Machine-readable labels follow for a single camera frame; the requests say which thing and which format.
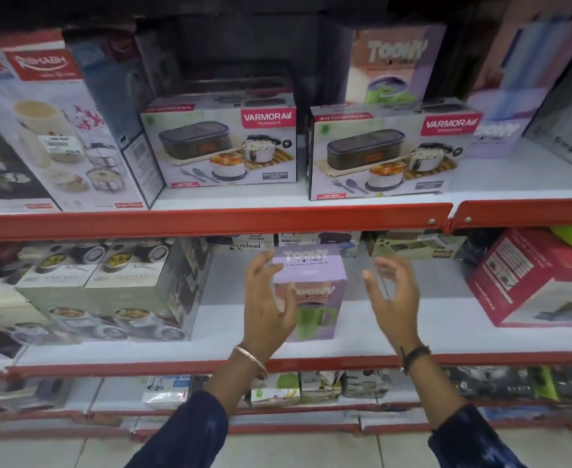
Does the person's right hand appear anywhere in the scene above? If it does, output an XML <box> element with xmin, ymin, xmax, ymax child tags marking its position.
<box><xmin>362</xmin><ymin>255</ymin><xmax>424</xmax><ymax>357</ymax></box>

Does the person's left hand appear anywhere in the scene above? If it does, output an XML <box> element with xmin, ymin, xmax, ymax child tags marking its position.
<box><xmin>243</xmin><ymin>251</ymin><xmax>297</xmax><ymax>362</ymax></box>

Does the person's right forearm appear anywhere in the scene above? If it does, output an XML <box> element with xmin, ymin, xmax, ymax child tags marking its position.
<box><xmin>403</xmin><ymin>350</ymin><xmax>528</xmax><ymax>468</ymax></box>

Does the person's left forearm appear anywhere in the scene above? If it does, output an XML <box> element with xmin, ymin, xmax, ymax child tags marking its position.
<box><xmin>134</xmin><ymin>353</ymin><xmax>267</xmax><ymax>468</ymax></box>

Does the small lilac tumbler box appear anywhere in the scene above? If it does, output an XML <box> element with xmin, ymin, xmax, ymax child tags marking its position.
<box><xmin>271</xmin><ymin>245</ymin><xmax>348</xmax><ymax>343</ymax></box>

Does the olive and white box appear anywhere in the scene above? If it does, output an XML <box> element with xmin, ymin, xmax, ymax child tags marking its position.
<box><xmin>365</xmin><ymin>230</ymin><xmax>468</xmax><ymax>260</ymax></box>

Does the metal bangle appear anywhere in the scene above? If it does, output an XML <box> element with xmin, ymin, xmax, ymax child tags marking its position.
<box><xmin>232</xmin><ymin>345</ymin><xmax>268</xmax><ymax>381</ymax></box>

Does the white box with blue item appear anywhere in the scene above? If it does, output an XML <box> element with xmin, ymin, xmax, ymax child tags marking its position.
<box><xmin>278</xmin><ymin>232</ymin><xmax>363</xmax><ymax>259</ymax></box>

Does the white flat box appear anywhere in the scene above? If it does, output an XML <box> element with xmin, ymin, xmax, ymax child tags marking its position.
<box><xmin>207</xmin><ymin>233</ymin><xmax>278</xmax><ymax>252</ymax></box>

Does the black thread wristband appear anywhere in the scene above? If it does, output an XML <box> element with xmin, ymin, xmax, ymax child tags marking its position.
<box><xmin>399</xmin><ymin>346</ymin><xmax>432</xmax><ymax>376</ymax></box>

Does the white green small box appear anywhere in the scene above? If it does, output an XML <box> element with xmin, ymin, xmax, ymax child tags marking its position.
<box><xmin>250</xmin><ymin>373</ymin><xmax>301</xmax><ymax>408</ymax></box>

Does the pale green small box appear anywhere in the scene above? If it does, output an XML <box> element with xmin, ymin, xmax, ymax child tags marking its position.
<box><xmin>300</xmin><ymin>370</ymin><xmax>342</xmax><ymax>404</ymax></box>

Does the grey small box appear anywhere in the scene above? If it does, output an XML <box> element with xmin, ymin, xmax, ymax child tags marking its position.
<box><xmin>341</xmin><ymin>369</ymin><xmax>390</xmax><ymax>399</ymax></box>

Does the red metal shelf rack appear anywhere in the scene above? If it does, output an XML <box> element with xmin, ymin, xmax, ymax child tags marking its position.
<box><xmin>0</xmin><ymin>199</ymin><xmax>572</xmax><ymax>441</ymax></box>

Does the grey lunch box carton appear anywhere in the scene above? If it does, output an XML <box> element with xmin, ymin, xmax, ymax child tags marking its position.
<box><xmin>140</xmin><ymin>92</ymin><xmax>298</xmax><ymax>189</ymax></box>
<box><xmin>306</xmin><ymin>98</ymin><xmax>485</xmax><ymax>201</ymax></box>

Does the pale green lunch box carton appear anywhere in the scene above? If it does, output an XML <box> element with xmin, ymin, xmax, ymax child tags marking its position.
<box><xmin>85</xmin><ymin>237</ymin><xmax>214</xmax><ymax>343</ymax></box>
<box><xmin>15</xmin><ymin>241</ymin><xmax>117</xmax><ymax>338</ymax></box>

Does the white box with steel item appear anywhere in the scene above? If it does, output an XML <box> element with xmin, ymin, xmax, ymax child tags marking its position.
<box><xmin>142</xmin><ymin>375</ymin><xmax>214</xmax><ymax>410</ymax></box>

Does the red and white box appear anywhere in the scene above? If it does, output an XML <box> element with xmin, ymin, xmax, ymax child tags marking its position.
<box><xmin>465</xmin><ymin>227</ymin><xmax>572</xmax><ymax>328</ymax></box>

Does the row of dark packaged items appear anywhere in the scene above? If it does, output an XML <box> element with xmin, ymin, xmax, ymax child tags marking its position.
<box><xmin>441</xmin><ymin>365</ymin><xmax>572</xmax><ymax>404</ymax></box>

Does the tall lilac tumbler box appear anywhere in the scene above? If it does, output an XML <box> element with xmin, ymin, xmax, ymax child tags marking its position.
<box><xmin>345</xmin><ymin>23</ymin><xmax>448</xmax><ymax>111</ymax></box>

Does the grey appliance box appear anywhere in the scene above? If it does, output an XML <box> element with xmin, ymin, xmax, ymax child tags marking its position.
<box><xmin>524</xmin><ymin>52</ymin><xmax>572</xmax><ymax>178</ymax></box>

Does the pink lilac bottle box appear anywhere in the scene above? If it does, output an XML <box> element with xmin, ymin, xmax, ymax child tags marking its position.
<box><xmin>463</xmin><ymin>0</ymin><xmax>572</xmax><ymax>160</ymax></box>

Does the white casserole set box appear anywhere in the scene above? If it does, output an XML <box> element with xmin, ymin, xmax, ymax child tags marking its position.
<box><xmin>0</xmin><ymin>28</ymin><xmax>166</xmax><ymax>213</ymax></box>

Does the black steel bowl box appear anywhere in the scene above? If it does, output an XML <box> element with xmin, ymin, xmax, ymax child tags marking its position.
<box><xmin>0</xmin><ymin>103</ymin><xmax>63</xmax><ymax>215</ymax></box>

